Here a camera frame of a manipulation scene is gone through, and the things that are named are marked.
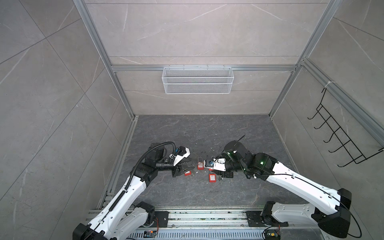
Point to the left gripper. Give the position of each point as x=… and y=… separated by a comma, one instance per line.
x=180, y=170

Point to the red padlock long shackle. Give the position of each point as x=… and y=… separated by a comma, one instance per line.
x=200, y=164

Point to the aluminium rail front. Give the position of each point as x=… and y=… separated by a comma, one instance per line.
x=220, y=224

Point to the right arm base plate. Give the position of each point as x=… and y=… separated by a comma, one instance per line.
x=255, y=220

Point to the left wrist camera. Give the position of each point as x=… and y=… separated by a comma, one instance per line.
x=181, y=153

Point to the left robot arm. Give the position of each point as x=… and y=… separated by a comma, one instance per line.
x=113, y=222

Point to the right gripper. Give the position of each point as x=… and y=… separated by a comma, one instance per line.
x=224, y=174

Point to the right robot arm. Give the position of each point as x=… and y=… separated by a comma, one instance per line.
x=327, y=208

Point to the white wire mesh basket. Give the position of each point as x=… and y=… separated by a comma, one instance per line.
x=197, y=80

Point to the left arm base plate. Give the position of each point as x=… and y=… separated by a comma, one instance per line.
x=157, y=219

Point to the black wire hook rack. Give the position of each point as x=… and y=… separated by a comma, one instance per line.
x=340, y=134

